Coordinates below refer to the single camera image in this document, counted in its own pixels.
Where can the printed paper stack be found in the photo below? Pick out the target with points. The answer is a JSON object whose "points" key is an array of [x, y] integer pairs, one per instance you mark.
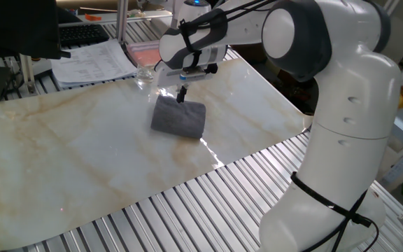
{"points": [[93, 63]]}

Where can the clear glass cup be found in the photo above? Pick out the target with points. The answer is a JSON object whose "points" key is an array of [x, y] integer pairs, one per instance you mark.
{"points": [[145, 75]]}

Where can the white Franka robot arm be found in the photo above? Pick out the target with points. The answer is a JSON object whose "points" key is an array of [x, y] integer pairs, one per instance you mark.
{"points": [[345, 105]]}

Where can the black keyboard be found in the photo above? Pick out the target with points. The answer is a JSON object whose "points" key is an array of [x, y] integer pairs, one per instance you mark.
{"points": [[82, 34]]}

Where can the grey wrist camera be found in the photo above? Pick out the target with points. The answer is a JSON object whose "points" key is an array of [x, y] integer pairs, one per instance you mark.
{"points": [[194, 74]]}

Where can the aluminium frame post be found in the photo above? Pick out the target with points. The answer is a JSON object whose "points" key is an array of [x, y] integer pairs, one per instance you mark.
{"points": [[121, 21], [28, 75]]}

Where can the grey cloth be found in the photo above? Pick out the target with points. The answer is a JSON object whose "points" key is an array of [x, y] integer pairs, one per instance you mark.
{"points": [[178, 117]]}

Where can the black monitor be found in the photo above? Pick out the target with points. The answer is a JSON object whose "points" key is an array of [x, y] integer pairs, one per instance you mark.
{"points": [[16, 28]]}

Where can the small orange object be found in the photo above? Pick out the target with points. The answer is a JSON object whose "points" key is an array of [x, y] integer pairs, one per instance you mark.
{"points": [[93, 17]]}

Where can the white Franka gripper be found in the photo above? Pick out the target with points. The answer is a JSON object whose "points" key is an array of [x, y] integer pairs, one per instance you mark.
{"points": [[166, 78]]}

